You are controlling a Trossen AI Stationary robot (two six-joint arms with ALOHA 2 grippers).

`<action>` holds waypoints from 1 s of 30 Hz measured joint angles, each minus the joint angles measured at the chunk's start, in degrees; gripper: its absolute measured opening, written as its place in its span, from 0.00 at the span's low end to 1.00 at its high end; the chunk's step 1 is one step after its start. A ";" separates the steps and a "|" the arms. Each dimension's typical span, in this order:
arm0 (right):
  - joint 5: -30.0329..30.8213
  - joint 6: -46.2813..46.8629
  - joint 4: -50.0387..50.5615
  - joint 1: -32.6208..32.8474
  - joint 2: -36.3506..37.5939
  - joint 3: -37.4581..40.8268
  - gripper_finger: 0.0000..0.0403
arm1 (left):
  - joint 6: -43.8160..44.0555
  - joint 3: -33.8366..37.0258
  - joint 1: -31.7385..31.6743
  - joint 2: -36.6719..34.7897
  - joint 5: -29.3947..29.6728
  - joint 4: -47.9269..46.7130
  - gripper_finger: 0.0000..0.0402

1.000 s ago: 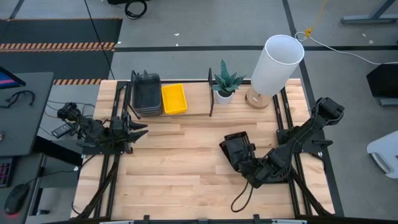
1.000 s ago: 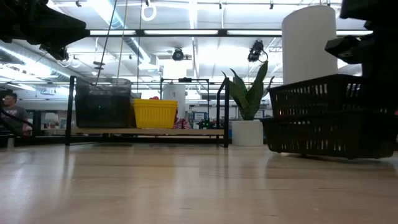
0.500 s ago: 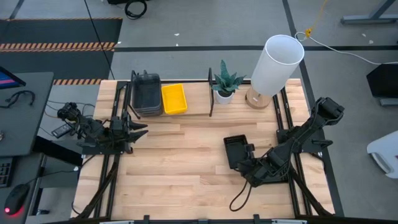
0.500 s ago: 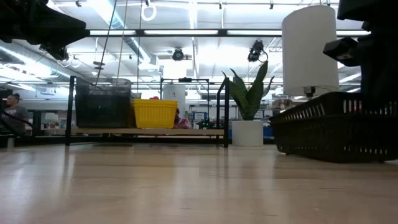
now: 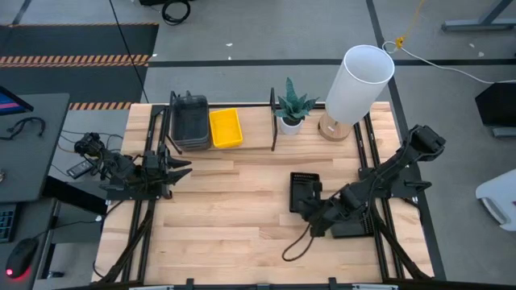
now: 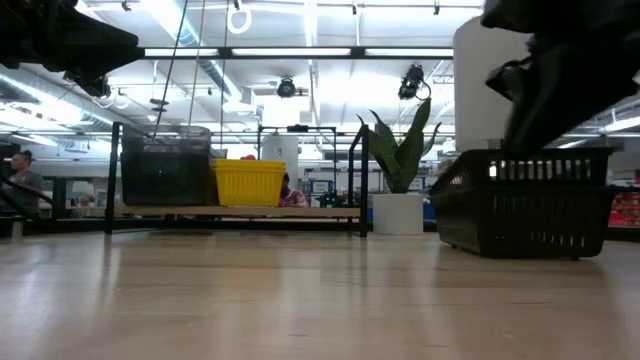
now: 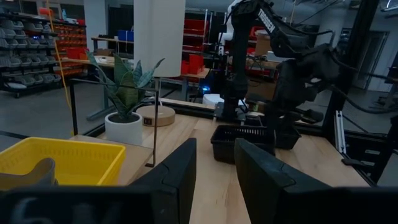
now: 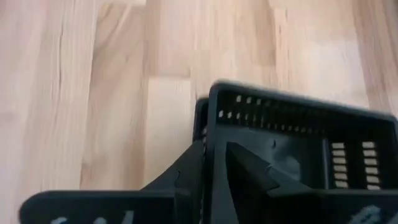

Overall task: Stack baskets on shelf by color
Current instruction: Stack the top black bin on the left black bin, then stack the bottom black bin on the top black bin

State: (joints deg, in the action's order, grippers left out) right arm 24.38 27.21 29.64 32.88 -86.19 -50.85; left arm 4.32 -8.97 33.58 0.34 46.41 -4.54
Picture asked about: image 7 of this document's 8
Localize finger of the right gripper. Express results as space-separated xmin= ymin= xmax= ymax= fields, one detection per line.
xmin=266 ymin=108 xmax=279 ymax=156
xmin=279 ymin=109 xmax=297 ymax=134

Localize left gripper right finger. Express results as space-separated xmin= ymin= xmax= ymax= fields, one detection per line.
xmin=234 ymin=138 xmax=331 ymax=224

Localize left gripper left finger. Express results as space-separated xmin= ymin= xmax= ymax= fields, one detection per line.
xmin=130 ymin=138 xmax=198 ymax=224

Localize black plastic basket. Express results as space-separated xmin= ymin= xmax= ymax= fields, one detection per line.
xmin=275 ymin=126 xmax=302 ymax=150
xmin=210 ymin=124 xmax=277 ymax=165

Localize yellow plastic basket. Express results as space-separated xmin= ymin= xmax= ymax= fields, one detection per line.
xmin=0 ymin=136 xmax=127 ymax=187

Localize grey plastic basket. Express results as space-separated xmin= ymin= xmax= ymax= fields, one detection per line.
xmin=0 ymin=157 xmax=57 ymax=191

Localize shelf of red bins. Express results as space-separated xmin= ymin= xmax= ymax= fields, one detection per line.
xmin=182 ymin=7 xmax=212 ymax=75
xmin=51 ymin=18 xmax=90 ymax=77

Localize silver aluminium extrusion piece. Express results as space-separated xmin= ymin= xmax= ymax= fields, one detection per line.
xmin=334 ymin=110 xmax=346 ymax=155

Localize cardboard box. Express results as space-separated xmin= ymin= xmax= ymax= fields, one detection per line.
xmin=254 ymin=29 xmax=274 ymax=57

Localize white plastic object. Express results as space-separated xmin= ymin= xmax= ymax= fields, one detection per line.
xmin=202 ymin=93 xmax=225 ymax=106

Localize snake plant in white pot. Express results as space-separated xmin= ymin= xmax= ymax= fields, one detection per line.
xmin=85 ymin=51 xmax=165 ymax=146

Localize white shade lamp wooden base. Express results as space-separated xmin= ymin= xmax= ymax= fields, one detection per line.
xmin=133 ymin=0 xmax=187 ymax=128

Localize blue storage bins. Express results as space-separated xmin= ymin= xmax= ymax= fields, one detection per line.
xmin=117 ymin=29 xmax=135 ymax=43

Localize rack of grey bins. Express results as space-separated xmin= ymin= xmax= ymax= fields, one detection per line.
xmin=0 ymin=7 xmax=63 ymax=99

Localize wooden shelf black metal frame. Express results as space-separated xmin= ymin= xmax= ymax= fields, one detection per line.
xmin=68 ymin=77 xmax=160 ymax=187

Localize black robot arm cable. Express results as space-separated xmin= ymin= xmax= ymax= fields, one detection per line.
xmin=328 ymin=83 xmax=398 ymax=114

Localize yellow hanging cord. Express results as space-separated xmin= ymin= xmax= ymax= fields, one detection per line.
xmin=45 ymin=0 xmax=77 ymax=136

